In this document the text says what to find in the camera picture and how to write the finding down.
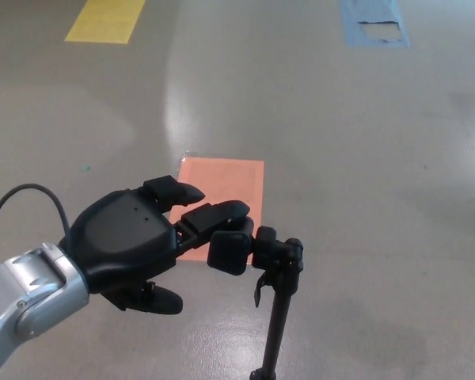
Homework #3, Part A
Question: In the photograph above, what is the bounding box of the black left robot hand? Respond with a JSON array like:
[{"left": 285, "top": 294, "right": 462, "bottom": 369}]
[{"left": 59, "top": 174, "right": 255, "bottom": 317}]

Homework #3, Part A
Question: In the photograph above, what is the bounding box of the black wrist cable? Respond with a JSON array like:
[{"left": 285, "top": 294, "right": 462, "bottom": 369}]
[{"left": 0, "top": 183, "right": 70, "bottom": 247}]

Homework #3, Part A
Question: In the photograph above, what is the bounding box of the black phone stand with clamp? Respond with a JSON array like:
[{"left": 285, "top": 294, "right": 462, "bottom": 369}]
[{"left": 207, "top": 226, "right": 305, "bottom": 380}]

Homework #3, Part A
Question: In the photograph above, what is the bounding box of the yellow floor tape patch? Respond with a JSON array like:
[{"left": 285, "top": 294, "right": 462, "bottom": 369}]
[{"left": 64, "top": 0, "right": 147, "bottom": 44}]

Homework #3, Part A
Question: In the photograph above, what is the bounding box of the orange floor tape patch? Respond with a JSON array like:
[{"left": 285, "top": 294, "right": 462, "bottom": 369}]
[{"left": 168, "top": 157, "right": 265, "bottom": 268}]

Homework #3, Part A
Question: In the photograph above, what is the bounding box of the torn blue floor tape patch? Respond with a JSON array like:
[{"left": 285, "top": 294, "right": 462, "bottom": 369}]
[{"left": 339, "top": 0, "right": 411, "bottom": 49}]

